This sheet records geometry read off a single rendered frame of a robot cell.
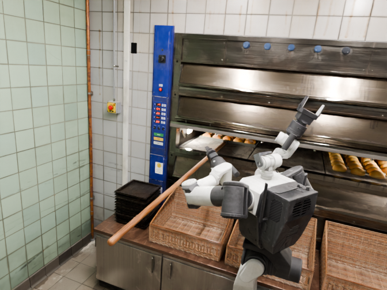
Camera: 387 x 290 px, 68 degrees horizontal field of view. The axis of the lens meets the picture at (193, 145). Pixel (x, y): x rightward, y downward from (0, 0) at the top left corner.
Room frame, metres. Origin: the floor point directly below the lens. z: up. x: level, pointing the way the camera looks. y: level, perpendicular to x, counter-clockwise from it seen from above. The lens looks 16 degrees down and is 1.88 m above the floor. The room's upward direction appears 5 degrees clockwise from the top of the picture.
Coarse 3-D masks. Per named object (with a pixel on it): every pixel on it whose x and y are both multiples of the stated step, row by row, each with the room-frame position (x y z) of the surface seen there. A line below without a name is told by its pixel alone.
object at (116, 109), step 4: (108, 104) 2.50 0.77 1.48; (112, 104) 2.49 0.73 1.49; (116, 104) 2.48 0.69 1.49; (120, 104) 2.54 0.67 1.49; (116, 108) 2.48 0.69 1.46; (120, 108) 2.54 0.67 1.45; (108, 112) 2.51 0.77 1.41; (112, 112) 2.49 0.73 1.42; (116, 112) 2.48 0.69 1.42; (120, 112) 2.54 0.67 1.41
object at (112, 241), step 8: (224, 144) 2.52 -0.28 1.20; (192, 168) 1.82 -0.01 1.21; (184, 176) 1.67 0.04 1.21; (176, 184) 1.54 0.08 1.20; (168, 192) 1.44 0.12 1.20; (160, 200) 1.34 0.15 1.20; (152, 208) 1.26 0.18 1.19; (136, 216) 1.16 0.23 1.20; (144, 216) 1.19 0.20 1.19; (128, 224) 1.09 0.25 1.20; (120, 232) 1.03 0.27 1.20; (112, 240) 0.97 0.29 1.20
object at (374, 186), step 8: (184, 152) 2.33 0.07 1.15; (192, 152) 2.30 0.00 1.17; (200, 152) 2.28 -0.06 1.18; (232, 160) 2.19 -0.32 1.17; (240, 160) 2.17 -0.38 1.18; (248, 160) 2.18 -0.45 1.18; (280, 168) 2.06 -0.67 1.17; (288, 168) 2.06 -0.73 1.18; (312, 176) 1.98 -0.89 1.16; (320, 176) 1.96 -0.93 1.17; (328, 176) 1.95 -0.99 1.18; (336, 176) 1.96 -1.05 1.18; (344, 184) 1.91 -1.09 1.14; (352, 184) 1.89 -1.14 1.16; (360, 184) 1.88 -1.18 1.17; (368, 184) 1.86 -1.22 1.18; (376, 184) 1.87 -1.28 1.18; (384, 192) 1.83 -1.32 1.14
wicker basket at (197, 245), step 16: (176, 192) 2.29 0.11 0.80; (160, 208) 2.02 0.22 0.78; (176, 208) 2.25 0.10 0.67; (208, 208) 2.17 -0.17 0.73; (160, 224) 2.03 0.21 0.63; (176, 224) 2.12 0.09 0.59; (192, 224) 2.14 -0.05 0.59; (208, 224) 2.14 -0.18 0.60; (224, 224) 2.10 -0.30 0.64; (160, 240) 1.84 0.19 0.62; (176, 240) 1.90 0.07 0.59; (192, 240) 1.77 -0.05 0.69; (208, 240) 1.72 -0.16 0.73; (224, 240) 1.78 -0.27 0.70
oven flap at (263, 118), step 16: (192, 112) 2.30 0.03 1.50; (208, 112) 2.26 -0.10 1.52; (224, 112) 2.23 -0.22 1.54; (240, 112) 2.19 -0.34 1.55; (256, 112) 2.15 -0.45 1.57; (272, 112) 2.12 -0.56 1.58; (288, 112) 2.09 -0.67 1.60; (256, 128) 2.09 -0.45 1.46; (272, 128) 2.07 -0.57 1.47; (320, 128) 1.98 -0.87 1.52; (336, 128) 1.95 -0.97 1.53; (352, 128) 1.92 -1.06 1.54; (368, 128) 1.90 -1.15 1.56; (384, 128) 1.87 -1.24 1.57; (368, 144) 1.84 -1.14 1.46; (384, 144) 1.83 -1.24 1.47
